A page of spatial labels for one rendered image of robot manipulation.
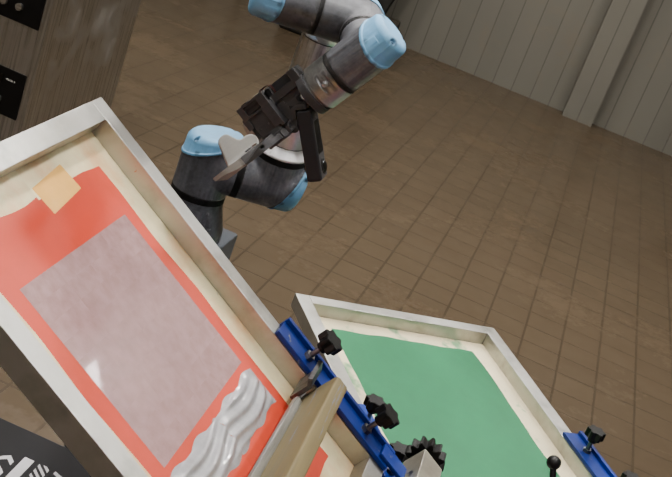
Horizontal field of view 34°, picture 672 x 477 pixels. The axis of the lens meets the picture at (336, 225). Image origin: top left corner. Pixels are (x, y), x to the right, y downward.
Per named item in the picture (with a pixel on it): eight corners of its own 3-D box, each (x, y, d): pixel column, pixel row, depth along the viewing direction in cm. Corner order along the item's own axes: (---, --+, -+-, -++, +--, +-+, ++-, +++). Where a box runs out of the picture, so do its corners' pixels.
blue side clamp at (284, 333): (251, 348, 184) (282, 327, 182) (259, 337, 189) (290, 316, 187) (358, 485, 188) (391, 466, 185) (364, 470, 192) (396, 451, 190)
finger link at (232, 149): (195, 156, 171) (241, 121, 173) (218, 186, 171) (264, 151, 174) (198, 153, 168) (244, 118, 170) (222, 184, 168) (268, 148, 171)
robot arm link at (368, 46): (407, 36, 171) (411, 60, 164) (353, 78, 175) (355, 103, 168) (376, 0, 167) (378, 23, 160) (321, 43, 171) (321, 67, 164)
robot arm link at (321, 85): (357, 89, 173) (346, 99, 166) (335, 106, 175) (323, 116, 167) (328, 51, 172) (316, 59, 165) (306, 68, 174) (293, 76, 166)
